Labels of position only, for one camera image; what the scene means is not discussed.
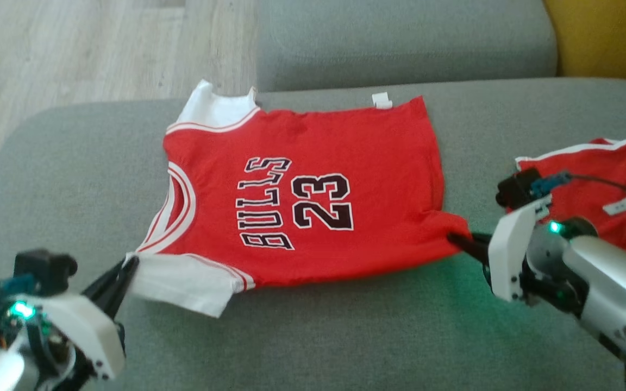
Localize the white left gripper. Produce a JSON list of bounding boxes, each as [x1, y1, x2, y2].
[[13, 256, 140, 382]]

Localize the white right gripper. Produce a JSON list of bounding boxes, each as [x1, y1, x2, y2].
[[446, 195, 553, 304]]

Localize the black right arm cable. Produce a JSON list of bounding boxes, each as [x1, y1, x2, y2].
[[530, 171, 626, 213]]

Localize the white right arm cable clip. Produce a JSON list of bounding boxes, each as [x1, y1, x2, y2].
[[602, 190, 626, 216]]

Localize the red Bulls 23 jersey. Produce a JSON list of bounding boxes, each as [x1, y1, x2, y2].
[[125, 79, 472, 319]]

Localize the red shorts with white stripes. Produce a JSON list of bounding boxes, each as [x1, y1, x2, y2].
[[514, 137, 626, 268]]

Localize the yellow sofa backrest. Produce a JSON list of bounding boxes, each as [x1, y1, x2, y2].
[[542, 0, 626, 89]]

